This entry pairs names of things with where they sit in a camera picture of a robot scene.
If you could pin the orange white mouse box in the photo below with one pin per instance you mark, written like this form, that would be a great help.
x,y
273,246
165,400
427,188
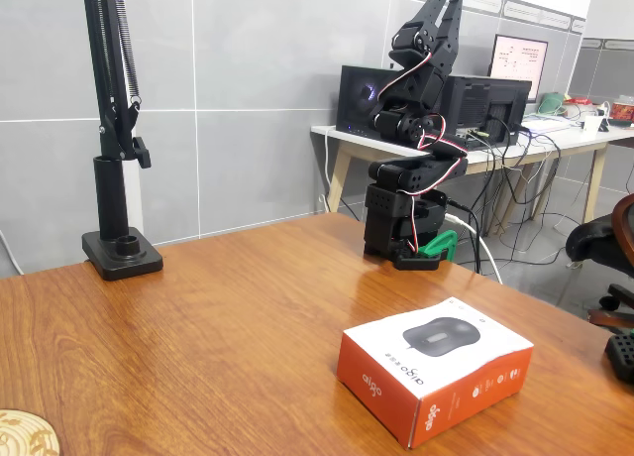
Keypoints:
x,y
421,372

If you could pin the white desk with wooden legs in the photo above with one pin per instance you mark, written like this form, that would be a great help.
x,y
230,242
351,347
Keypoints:
x,y
569,146

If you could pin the black desk clamp base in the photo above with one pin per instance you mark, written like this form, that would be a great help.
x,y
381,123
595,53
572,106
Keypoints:
x,y
116,258

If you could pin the black computer case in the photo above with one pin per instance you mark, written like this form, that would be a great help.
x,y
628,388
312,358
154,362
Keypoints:
x,y
475,104

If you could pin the round wooden coaster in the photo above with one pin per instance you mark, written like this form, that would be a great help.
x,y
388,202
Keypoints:
x,y
25,436

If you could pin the computer monitor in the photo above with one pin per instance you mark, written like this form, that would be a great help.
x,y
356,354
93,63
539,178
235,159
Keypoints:
x,y
517,59

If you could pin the red tin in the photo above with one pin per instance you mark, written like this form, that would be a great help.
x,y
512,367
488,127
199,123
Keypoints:
x,y
623,111

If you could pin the small white box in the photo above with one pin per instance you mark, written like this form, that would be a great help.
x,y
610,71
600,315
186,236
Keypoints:
x,y
593,124

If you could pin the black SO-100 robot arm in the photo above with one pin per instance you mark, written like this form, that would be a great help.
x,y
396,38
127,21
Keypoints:
x,y
426,173

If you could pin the green table clamp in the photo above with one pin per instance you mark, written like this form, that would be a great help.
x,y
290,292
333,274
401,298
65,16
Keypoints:
x,y
443,243

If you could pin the black perforated arm base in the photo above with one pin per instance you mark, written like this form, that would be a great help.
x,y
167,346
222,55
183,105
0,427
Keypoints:
x,y
623,354

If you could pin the black office chair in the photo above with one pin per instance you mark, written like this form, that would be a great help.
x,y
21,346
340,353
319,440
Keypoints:
x,y
602,243

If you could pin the green bundle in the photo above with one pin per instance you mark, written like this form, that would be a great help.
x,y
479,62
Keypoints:
x,y
551,104

